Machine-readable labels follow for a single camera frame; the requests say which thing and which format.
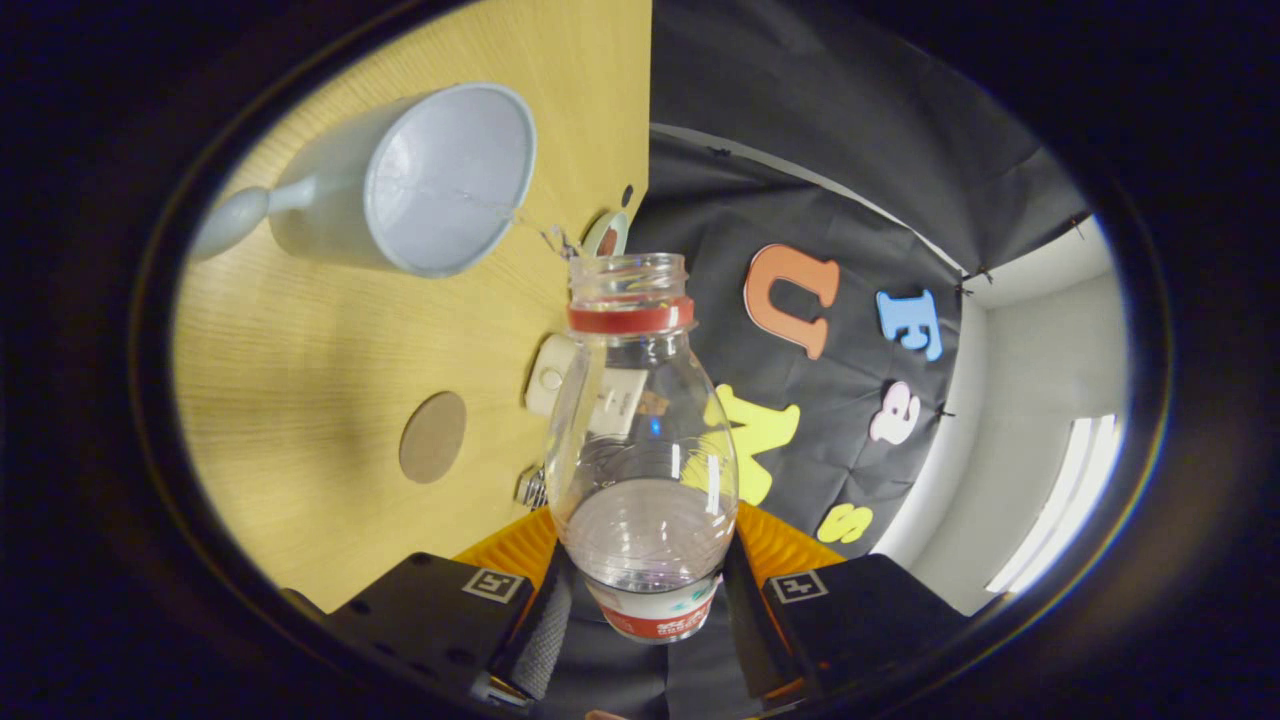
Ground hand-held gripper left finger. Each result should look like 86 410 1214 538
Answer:
322 506 576 709

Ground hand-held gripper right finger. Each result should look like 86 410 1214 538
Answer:
722 502 969 706

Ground clear juice bottle red collar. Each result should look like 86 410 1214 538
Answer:
543 253 741 644

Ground pale blue cup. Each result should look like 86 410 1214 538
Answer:
190 82 538 279

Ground white box appliance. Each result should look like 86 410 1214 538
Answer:
524 334 649 441

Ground long ceiling light panel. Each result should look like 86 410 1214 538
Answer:
985 415 1126 596

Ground wooden table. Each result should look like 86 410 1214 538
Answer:
172 0 653 613

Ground pale green plate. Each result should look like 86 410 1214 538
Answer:
583 210 631 258

